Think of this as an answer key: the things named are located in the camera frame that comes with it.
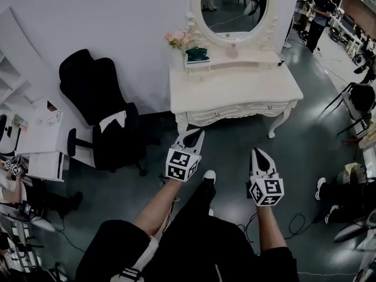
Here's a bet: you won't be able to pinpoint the black backpack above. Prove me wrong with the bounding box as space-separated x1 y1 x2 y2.
350 82 376 113

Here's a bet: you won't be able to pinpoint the person's black trousers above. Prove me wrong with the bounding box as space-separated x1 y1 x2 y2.
172 180 217 234

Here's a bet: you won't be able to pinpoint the pink perfume bottle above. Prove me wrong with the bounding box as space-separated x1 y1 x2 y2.
225 42 239 59

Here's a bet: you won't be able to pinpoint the person's black shirt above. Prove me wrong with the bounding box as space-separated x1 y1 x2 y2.
75 214 300 282

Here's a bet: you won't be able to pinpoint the person's right forearm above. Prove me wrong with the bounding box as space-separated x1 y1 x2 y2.
257 204 287 254

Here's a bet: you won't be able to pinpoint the black office chair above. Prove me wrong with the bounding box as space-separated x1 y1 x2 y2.
58 48 147 177

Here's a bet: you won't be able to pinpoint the oval white-framed mirror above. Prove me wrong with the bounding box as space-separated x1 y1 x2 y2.
184 0 280 52

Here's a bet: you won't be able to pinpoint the white cloth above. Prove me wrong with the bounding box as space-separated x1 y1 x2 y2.
99 112 127 133

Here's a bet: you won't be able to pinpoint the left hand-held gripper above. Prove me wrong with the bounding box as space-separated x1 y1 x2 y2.
165 129 206 183

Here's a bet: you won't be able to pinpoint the person's left forearm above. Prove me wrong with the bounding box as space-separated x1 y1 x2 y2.
132 178 184 237

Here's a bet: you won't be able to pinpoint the pink flower bouquet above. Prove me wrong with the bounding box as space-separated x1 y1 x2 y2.
164 29 196 51

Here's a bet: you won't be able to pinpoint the white vanity dressing table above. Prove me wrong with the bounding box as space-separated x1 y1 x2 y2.
169 50 304 139

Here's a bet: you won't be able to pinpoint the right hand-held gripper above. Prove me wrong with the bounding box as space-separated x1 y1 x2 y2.
246 147 285 207

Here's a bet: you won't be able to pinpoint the white shelving unit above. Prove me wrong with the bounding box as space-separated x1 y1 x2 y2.
0 6 41 111

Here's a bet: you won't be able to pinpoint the dark green box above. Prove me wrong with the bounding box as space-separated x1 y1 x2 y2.
184 47 211 68

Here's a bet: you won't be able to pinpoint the white side cabinet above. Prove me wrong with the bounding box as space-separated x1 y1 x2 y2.
16 98 70 182

